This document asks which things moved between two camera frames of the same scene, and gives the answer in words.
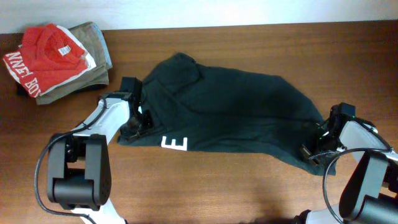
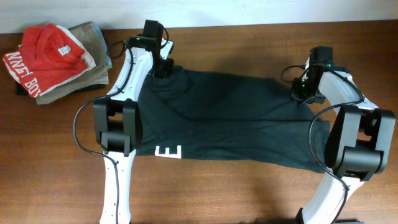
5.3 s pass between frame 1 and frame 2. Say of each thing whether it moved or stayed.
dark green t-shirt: moved
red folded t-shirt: stayed
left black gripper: moved
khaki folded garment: stayed
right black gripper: moved
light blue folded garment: stayed
